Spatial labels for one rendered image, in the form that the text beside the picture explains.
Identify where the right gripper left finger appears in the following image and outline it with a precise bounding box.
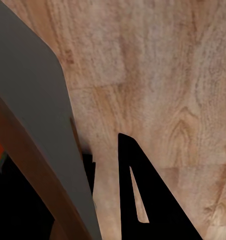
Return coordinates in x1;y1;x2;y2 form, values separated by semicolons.
0;169;54;240

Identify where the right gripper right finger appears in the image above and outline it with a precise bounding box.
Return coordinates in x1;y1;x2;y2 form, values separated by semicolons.
118;133;203;240

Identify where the trash can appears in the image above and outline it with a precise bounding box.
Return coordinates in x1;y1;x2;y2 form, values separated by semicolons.
0;0;102;240

